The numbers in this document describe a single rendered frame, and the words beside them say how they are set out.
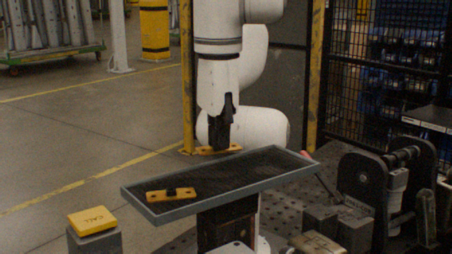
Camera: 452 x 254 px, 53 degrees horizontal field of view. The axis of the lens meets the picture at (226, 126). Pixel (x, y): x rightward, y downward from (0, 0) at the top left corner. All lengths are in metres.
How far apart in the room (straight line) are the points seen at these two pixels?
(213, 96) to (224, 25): 0.12
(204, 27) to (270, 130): 0.40
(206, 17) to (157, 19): 7.73
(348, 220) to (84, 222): 0.48
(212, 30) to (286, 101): 2.65
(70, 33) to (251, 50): 7.59
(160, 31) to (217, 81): 7.80
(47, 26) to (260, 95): 5.74
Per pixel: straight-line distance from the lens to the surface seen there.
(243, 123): 1.09
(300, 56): 3.26
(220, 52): 0.77
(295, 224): 1.64
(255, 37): 1.14
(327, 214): 0.89
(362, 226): 0.91
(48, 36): 8.66
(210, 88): 0.78
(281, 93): 3.39
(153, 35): 8.50
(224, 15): 0.76
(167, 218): 0.74
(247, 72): 1.13
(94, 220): 0.76
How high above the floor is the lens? 1.52
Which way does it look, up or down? 18 degrees down
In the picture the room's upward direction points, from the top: straight up
